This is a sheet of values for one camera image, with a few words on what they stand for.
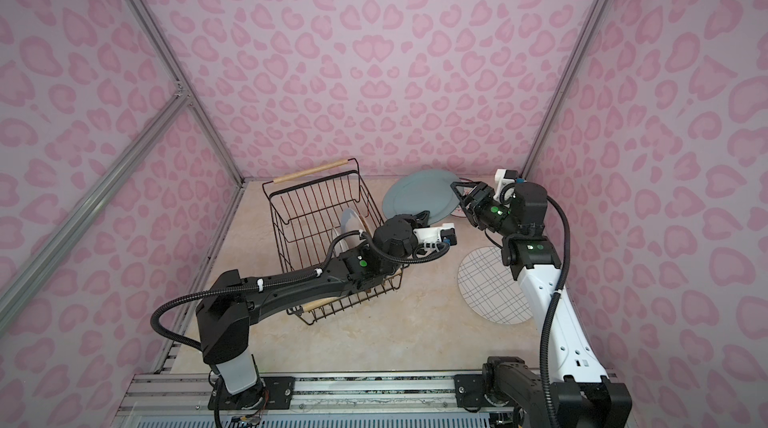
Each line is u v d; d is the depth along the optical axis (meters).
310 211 1.07
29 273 0.53
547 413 0.36
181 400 0.74
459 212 0.72
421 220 0.68
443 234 0.63
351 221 0.84
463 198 0.64
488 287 0.90
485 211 0.63
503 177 0.67
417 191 0.86
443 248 0.62
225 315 0.44
